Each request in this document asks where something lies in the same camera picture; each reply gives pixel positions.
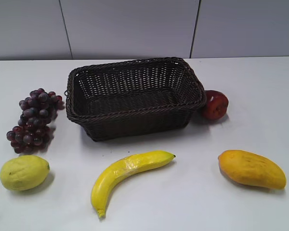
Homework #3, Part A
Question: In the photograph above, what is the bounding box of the dark red apple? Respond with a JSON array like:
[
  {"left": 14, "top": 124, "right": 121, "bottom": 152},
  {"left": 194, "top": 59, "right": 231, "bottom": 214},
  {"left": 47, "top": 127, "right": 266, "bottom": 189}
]
[{"left": 201, "top": 90, "right": 229, "bottom": 121}]

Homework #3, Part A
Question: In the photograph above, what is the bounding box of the purple grape bunch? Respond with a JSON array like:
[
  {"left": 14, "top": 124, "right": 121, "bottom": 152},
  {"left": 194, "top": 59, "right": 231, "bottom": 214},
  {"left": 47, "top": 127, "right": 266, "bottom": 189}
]
[{"left": 6, "top": 88, "right": 65, "bottom": 154}]

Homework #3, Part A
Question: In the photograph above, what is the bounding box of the orange yellow mango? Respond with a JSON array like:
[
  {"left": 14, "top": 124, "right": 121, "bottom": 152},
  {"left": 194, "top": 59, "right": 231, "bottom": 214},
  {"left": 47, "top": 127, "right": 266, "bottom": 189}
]
[{"left": 218, "top": 150, "right": 287, "bottom": 190}]

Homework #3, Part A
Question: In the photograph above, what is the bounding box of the yellow plastic banana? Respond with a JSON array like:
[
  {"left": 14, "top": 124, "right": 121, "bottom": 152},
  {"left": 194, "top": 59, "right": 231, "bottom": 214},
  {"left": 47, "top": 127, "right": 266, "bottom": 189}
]
[{"left": 91, "top": 151, "right": 175, "bottom": 219}]

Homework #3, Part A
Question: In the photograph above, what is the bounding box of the yellow green lemon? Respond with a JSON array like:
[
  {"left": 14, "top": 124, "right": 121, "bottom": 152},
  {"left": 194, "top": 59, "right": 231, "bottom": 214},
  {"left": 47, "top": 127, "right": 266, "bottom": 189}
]
[{"left": 0, "top": 155, "right": 50, "bottom": 191}]

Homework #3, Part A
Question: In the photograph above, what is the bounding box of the dark woven wicker basket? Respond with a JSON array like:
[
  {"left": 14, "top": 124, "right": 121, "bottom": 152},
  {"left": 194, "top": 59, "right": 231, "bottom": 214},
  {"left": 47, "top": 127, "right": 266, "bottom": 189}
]
[{"left": 66, "top": 57, "right": 206, "bottom": 141}]

